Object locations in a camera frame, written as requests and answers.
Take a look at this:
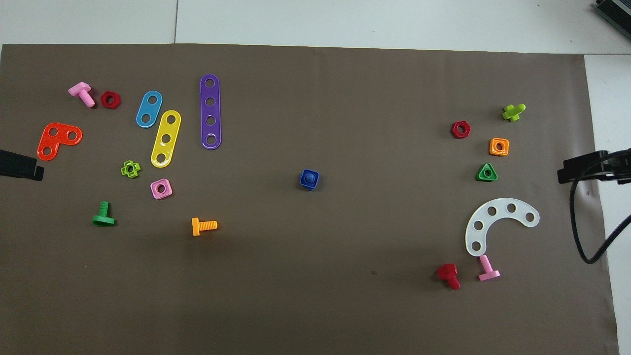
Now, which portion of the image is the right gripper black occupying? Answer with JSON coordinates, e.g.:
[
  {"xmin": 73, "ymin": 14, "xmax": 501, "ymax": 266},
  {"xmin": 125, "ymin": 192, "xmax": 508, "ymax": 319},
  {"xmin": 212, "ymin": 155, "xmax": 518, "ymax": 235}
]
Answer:
[{"xmin": 558, "ymin": 148, "xmax": 631, "ymax": 184}]

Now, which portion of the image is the blue square plastic nut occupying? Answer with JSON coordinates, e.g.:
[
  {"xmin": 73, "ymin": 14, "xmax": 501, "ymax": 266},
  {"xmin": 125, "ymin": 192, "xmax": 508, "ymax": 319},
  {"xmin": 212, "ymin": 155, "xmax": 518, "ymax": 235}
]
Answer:
[{"xmin": 299, "ymin": 169, "xmax": 320, "ymax": 191}]

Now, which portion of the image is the orange angled three-hole plate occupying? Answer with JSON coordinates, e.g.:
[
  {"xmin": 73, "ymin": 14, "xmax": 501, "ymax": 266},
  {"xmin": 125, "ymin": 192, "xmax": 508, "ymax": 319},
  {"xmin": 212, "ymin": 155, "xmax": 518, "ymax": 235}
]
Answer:
[{"xmin": 37, "ymin": 122, "xmax": 83, "ymax": 162}]

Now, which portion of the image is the white curved five-hole plate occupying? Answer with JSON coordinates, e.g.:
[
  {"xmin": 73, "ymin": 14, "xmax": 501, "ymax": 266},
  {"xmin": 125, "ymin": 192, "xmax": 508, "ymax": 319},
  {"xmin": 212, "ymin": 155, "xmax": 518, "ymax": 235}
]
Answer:
[{"xmin": 465, "ymin": 198, "xmax": 541, "ymax": 257}]

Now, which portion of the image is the pink plastic bolt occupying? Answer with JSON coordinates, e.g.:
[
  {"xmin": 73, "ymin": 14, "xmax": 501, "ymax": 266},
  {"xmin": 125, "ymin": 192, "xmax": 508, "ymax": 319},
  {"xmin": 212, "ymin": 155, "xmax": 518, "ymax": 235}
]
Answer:
[
  {"xmin": 478, "ymin": 254, "xmax": 501, "ymax": 282},
  {"xmin": 68, "ymin": 82, "xmax": 96, "ymax": 108}
]

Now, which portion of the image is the dark green plastic bolt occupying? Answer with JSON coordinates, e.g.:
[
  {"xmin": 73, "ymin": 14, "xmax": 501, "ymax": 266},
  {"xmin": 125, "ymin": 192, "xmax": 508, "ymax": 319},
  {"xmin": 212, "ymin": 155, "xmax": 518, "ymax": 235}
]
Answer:
[{"xmin": 92, "ymin": 201, "xmax": 116, "ymax": 227}]

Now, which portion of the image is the blue two-hole plate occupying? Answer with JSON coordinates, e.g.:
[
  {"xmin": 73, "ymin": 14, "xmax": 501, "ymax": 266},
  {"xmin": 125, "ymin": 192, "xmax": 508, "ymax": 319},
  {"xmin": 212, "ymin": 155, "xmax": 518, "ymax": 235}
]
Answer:
[{"xmin": 136, "ymin": 90, "xmax": 163, "ymax": 129}]

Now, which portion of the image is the pink square plastic nut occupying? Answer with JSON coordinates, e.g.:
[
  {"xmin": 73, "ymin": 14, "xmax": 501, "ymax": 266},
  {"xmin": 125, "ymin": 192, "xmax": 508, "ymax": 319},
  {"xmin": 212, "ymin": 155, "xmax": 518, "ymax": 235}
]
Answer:
[{"xmin": 150, "ymin": 178, "xmax": 174, "ymax": 200}]

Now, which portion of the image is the yellow three-hole plate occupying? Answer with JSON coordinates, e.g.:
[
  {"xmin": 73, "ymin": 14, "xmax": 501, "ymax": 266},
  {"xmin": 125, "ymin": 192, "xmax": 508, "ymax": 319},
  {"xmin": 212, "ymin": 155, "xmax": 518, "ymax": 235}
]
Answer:
[{"xmin": 150, "ymin": 109, "xmax": 182, "ymax": 169}]

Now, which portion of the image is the red plastic bolt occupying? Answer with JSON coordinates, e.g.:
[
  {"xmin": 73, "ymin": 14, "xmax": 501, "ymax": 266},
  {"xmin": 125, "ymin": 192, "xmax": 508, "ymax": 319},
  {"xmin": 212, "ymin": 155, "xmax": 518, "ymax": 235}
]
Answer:
[{"xmin": 437, "ymin": 263, "xmax": 461, "ymax": 290}]

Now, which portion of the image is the black ribbed device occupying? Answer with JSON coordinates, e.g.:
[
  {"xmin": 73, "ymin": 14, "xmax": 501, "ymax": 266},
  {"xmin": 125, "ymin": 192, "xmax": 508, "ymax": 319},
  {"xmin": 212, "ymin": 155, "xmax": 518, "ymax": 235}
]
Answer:
[{"xmin": 592, "ymin": 0, "xmax": 631, "ymax": 28}]

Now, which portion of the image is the orange plastic bolt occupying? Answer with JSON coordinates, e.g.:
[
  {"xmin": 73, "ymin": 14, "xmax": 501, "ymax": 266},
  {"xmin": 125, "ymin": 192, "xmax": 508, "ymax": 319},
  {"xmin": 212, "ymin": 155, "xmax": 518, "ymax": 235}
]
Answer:
[{"xmin": 191, "ymin": 217, "xmax": 218, "ymax": 237}]

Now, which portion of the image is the purple four-hole plate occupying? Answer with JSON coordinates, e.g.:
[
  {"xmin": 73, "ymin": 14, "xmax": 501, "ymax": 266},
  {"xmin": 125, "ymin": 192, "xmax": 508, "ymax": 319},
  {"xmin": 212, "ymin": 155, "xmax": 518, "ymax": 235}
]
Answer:
[{"xmin": 200, "ymin": 74, "xmax": 222, "ymax": 150}]

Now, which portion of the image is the brown paper mat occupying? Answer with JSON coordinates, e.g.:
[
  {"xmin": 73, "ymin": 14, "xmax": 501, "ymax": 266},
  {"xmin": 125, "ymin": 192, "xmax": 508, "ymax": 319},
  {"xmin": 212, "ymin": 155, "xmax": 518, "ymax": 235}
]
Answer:
[{"xmin": 0, "ymin": 43, "xmax": 619, "ymax": 355}]

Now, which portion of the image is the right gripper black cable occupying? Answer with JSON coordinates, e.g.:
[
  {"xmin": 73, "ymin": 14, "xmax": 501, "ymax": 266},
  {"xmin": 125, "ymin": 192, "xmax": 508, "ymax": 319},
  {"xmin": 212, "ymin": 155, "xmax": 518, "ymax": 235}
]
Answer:
[{"xmin": 569, "ymin": 148, "xmax": 631, "ymax": 265}]

